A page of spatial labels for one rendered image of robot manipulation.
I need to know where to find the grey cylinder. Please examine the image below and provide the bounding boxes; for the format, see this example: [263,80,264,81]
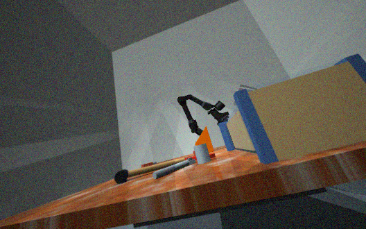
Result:
[194,143,211,164]

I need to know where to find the grey metal rod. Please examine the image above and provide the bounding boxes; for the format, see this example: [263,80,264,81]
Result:
[152,158,195,179]

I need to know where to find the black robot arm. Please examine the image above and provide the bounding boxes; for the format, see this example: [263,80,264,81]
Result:
[177,94,225,136]

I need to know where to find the red flat bar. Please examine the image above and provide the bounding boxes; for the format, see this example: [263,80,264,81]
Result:
[189,153,215,160]

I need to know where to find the clear-panelled guard cubby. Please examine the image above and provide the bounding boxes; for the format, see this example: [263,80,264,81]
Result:
[219,54,366,164]

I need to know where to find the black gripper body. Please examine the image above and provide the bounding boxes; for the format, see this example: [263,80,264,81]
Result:
[214,113,227,125]

